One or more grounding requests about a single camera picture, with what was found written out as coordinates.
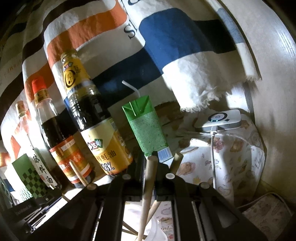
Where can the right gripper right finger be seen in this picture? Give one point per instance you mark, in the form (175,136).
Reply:
(201,213)

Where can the striped orange blue towel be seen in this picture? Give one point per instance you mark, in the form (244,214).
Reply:
(188,51)

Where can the green drink carton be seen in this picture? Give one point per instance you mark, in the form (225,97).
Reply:
(146,127)

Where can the bear print white cloth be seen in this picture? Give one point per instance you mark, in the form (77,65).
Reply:
(239,162)

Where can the white drinking straw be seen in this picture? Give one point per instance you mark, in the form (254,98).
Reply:
(132,87)

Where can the translucent plastic container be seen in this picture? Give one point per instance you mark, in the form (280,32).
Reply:
(131,217)

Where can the oyster sauce bottle yellow label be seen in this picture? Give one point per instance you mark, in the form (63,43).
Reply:
(92,117)

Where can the vinegar bottle red cap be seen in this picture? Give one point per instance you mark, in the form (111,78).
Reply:
(58,133)

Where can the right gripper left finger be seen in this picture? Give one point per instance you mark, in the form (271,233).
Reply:
(96,213)

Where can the cooking wine bottle white label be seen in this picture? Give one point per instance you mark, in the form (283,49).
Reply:
(31,152)

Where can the green checkered box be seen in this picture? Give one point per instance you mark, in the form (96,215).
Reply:
(29,177)

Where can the white power bank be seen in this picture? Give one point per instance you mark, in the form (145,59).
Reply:
(224,120)

